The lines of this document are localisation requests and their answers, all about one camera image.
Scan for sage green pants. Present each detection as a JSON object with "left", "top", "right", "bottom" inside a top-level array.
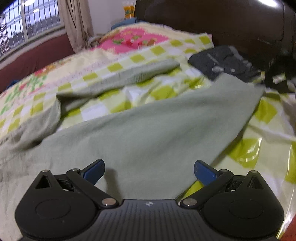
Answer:
[{"left": 1, "top": 58, "right": 264, "bottom": 240}]

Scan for green checkered bed sheet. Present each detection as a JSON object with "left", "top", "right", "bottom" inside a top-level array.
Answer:
[{"left": 1, "top": 24, "right": 295, "bottom": 240}]

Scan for dark folded garment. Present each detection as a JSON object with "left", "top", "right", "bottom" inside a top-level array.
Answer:
[{"left": 188, "top": 45, "right": 261, "bottom": 82}]

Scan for dark red window seat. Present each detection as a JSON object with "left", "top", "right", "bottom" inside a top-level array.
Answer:
[{"left": 1, "top": 34, "right": 74, "bottom": 92}]

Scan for beige curtain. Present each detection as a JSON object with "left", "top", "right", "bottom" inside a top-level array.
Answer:
[{"left": 58, "top": 0, "right": 93, "bottom": 53}]

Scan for dark wooden headboard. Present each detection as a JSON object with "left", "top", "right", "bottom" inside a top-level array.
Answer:
[{"left": 135, "top": 0, "right": 295, "bottom": 66}]

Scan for blue cloth on bed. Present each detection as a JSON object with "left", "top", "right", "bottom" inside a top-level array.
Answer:
[{"left": 111, "top": 18, "right": 138, "bottom": 30}]

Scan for barred window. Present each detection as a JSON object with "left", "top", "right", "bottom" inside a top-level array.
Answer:
[{"left": 1, "top": 0, "right": 63, "bottom": 57}]

